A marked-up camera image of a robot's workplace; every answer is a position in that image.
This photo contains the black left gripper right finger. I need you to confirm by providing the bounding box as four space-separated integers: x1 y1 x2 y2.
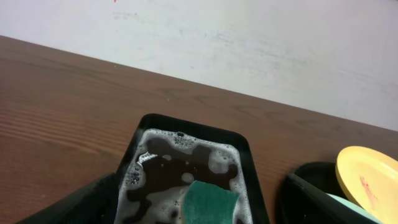
284 174 374 224

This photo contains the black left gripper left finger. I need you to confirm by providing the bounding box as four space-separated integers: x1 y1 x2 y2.
18 173 118 224

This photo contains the mint green plate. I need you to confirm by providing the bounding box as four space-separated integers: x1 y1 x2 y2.
328 194 382 224

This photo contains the yellow plate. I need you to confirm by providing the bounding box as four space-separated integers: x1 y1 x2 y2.
335 146 397 224

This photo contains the green scrub sponge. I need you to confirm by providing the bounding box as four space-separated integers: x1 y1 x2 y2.
182 180 240 224

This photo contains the round black tray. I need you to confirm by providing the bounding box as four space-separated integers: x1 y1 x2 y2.
293 162 347 199

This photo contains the black rectangular soapy tray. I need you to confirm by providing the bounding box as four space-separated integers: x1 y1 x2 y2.
114 114 269 224

